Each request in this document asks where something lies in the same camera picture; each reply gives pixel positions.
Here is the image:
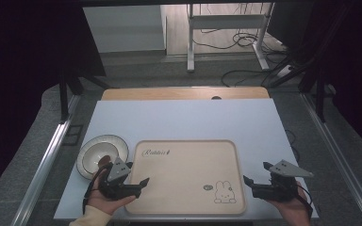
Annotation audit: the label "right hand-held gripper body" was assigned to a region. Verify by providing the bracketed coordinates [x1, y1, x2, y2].
[251, 158, 315, 202]

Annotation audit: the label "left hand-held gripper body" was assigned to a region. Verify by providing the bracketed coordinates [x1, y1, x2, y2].
[98, 156, 143, 202]

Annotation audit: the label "white bowl with dark rim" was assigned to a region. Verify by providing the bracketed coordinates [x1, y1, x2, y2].
[75, 134, 130, 181]

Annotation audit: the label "beige tray with rabbit print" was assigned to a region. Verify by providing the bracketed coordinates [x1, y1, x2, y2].
[124, 139, 247, 217]

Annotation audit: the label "person's left hand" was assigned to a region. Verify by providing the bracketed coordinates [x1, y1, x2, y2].
[86, 154, 138, 217]

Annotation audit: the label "person's right hand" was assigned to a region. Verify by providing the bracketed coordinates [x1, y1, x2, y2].
[265, 180, 313, 226]

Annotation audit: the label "black floor plate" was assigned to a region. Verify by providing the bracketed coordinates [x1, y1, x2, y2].
[61, 123, 85, 147]

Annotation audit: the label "white table mat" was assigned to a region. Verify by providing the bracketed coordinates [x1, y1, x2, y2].
[53, 98, 320, 221]

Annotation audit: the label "wooden table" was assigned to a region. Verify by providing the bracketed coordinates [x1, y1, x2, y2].
[101, 86, 271, 102]

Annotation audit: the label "black metal stand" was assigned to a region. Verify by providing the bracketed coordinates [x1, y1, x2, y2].
[58, 67, 111, 124]
[269, 56, 328, 124]

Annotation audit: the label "white power strip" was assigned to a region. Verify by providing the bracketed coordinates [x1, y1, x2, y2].
[275, 63, 294, 79]

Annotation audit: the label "black curtain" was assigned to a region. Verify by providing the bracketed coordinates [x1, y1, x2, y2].
[266, 0, 362, 161]
[0, 0, 107, 203]

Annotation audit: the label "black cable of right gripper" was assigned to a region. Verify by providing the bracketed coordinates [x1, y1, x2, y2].
[295, 184, 315, 219]

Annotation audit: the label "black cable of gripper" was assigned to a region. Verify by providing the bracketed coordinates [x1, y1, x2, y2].
[81, 165, 108, 216]
[295, 184, 315, 219]

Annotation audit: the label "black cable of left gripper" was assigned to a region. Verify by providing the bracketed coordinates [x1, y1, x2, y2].
[81, 165, 108, 216]

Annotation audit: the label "thin black cable beside table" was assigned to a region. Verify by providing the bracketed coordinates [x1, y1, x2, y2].
[284, 128, 302, 164]

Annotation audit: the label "aluminium rail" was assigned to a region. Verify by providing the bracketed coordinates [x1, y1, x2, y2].
[299, 91, 362, 226]
[10, 93, 82, 226]

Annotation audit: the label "black cables on floor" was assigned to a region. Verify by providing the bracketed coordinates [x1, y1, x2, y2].
[190, 3, 300, 89]

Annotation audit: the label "white wall panel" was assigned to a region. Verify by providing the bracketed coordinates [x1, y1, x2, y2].
[82, 4, 168, 55]

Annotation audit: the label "white metal desk frame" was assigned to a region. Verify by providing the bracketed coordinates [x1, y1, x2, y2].
[186, 3, 276, 73]

